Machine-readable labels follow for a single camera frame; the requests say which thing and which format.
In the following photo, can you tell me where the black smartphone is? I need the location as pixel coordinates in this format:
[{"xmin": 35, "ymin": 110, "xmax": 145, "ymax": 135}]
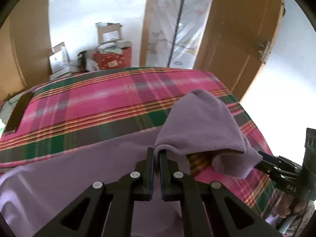
[{"xmin": 3, "ymin": 91, "xmax": 34, "ymax": 135}]

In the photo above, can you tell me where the white small box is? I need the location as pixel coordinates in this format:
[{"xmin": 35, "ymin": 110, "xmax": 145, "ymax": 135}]
[{"xmin": 49, "ymin": 42, "xmax": 69, "ymax": 73}]

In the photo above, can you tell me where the person right hand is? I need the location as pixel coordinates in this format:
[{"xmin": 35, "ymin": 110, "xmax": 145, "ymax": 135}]
[{"xmin": 277, "ymin": 192, "xmax": 309, "ymax": 219}]

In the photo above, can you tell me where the brown cardboard box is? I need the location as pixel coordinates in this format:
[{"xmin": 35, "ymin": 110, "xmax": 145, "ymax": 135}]
[{"xmin": 95, "ymin": 23, "xmax": 122, "ymax": 44}]

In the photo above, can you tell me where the wooden door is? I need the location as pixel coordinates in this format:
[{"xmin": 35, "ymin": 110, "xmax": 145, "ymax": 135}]
[{"xmin": 194, "ymin": 0, "xmax": 284, "ymax": 100}]

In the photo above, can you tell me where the pink plaid bed cover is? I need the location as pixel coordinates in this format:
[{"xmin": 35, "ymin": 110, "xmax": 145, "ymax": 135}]
[{"xmin": 0, "ymin": 67, "xmax": 277, "ymax": 237}]

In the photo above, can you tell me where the wooden wardrobe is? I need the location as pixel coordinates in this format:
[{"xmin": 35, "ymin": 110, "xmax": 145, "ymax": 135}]
[{"xmin": 1, "ymin": 0, "xmax": 51, "ymax": 101}]

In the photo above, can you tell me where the purple fleece garment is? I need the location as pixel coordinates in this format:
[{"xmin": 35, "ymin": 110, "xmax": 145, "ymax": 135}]
[{"xmin": 1, "ymin": 90, "xmax": 262, "ymax": 236}]

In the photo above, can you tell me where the red box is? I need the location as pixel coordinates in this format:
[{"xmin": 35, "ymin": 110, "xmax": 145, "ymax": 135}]
[{"xmin": 93, "ymin": 47, "xmax": 132, "ymax": 70}]

